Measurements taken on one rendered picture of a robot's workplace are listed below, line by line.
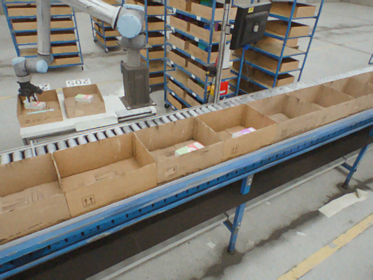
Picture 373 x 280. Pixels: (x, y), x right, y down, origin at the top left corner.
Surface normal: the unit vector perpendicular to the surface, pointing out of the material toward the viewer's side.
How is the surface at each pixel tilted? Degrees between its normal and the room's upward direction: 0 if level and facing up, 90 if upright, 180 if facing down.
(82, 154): 89
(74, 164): 89
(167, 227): 0
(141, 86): 90
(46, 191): 1
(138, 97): 90
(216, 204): 0
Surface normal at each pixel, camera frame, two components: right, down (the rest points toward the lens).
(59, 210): 0.53, 0.51
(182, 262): 0.05, -0.82
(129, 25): 0.12, 0.61
